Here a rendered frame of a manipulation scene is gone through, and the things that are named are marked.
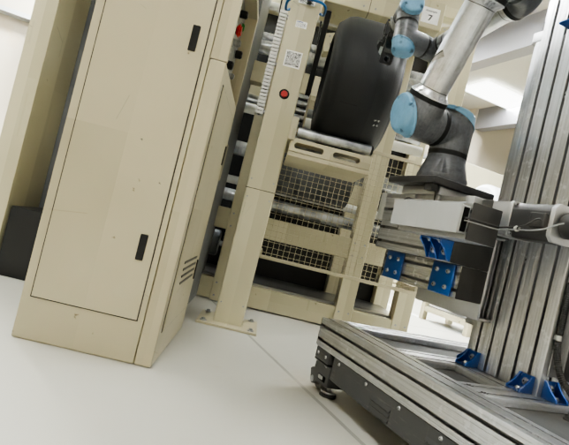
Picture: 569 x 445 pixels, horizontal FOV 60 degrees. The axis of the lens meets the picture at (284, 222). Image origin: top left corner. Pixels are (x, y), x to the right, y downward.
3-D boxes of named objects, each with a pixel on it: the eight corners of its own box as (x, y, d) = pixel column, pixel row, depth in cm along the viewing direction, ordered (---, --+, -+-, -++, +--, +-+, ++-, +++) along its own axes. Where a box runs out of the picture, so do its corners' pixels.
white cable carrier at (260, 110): (254, 112, 220) (280, 9, 221) (254, 114, 225) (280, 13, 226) (264, 114, 221) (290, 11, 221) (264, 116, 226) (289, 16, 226)
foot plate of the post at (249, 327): (194, 321, 211) (196, 317, 211) (202, 311, 238) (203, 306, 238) (255, 336, 212) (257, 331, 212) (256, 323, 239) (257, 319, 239)
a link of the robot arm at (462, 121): (476, 158, 147) (487, 114, 147) (442, 145, 142) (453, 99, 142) (449, 159, 158) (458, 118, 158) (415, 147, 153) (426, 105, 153)
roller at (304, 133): (294, 130, 218) (292, 138, 216) (297, 124, 214) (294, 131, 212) (371, 149, 219) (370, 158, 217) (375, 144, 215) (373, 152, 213)
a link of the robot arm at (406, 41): (427, 57, 161) (432, 26, 162) (399, 45, 156) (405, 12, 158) (411, 65, 168) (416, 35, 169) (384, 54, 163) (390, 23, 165)
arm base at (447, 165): (476, 192, 146) (484, 159, 146) (436, 177, 140) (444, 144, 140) (443, 191, 160) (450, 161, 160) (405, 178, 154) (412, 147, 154)
